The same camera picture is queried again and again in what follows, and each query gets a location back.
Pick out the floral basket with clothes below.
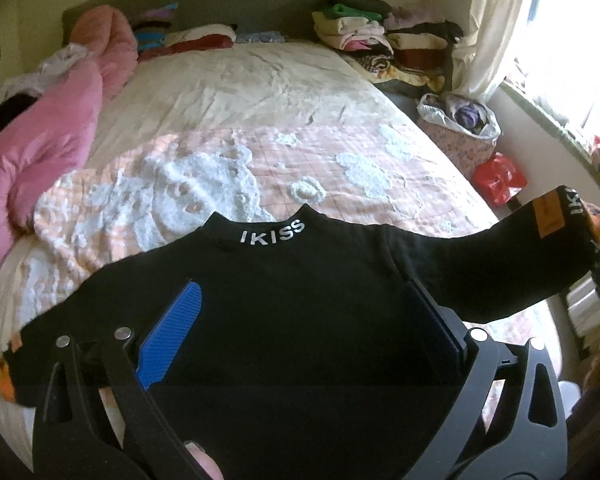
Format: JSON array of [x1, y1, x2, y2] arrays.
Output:
[[416, 92, 502, 180]]

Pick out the pink quilt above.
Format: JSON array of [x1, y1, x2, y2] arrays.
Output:
[[0, 6, 137, 266]]

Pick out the white lilac clothes pile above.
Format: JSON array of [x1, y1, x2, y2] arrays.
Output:
[[0, 44, 91, 104]]

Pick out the striped colourful pillow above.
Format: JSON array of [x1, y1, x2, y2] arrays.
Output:
[[129, 2, 178, 53]]

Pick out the grey upholstered headboard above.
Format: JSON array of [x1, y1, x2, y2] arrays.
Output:
[[60, 0, 337, 49]]

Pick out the person's hand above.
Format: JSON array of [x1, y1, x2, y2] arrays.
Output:
[[184, 441, 224, 480]]

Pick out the cream curtain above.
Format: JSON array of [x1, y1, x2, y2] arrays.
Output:
[[452, 0, 532, 102]]

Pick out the black IKISS sweater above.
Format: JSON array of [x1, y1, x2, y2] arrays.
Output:
[[0, 186, 600, 479]]

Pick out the pink white patterned bedspread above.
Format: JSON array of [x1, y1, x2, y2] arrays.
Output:
[[0, 42, 495, 464]]

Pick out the stack of folded clothes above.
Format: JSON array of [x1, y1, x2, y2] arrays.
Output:
[[312, 0, 465, 98]]

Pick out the red white pillow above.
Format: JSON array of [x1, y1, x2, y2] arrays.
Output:
[[137, 24, 236, 62]]

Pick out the red plastic bag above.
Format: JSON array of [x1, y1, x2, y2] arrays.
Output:
[[471, 152, 528, 207]]

